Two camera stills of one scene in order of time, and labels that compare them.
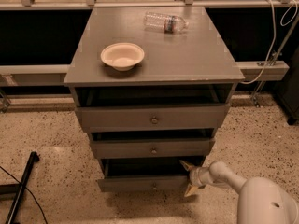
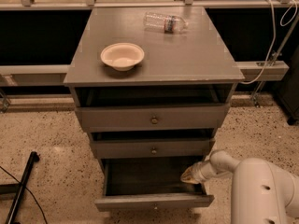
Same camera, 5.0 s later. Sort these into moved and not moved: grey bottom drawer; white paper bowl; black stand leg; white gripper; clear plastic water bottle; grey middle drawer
Moved: grey bottom drawer; white gripper
Not moved: grey middle drawer; black stand leg; white paper bowl; clear plastic water bottle
